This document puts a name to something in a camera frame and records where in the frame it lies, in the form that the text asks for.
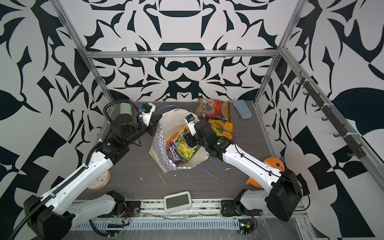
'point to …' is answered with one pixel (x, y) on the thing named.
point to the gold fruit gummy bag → (213, 108)
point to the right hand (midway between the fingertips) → (188, 131)
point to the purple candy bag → (173, 153)
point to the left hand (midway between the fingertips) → (159, 111)
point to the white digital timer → (177, 202)
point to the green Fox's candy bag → (185, 151)
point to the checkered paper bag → (167, 124)
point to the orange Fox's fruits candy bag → (175, 137)
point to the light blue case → (243, 109)
